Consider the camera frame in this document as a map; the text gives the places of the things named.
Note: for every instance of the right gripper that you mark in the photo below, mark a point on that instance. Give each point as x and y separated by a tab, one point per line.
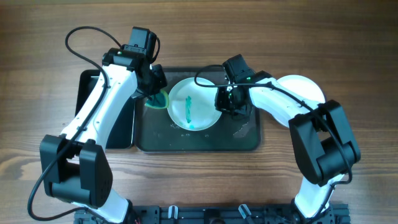
221	104

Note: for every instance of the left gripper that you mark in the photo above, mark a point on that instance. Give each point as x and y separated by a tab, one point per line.
159	81

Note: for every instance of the green yellow sponge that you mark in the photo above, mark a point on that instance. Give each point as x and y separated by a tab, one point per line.
158	101

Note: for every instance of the large dark serving tray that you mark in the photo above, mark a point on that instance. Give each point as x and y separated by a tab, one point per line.
155	132

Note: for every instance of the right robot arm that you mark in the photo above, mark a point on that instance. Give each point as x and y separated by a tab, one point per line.
324	145

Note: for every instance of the black water basin tray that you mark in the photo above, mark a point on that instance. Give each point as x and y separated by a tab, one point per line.
121	135

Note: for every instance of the white plate stained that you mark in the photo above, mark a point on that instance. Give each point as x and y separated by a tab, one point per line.
298	93

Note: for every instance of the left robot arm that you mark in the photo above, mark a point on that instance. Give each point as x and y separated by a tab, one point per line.
74	164

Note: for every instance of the white plate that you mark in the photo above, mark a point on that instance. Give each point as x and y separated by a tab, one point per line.
192	104

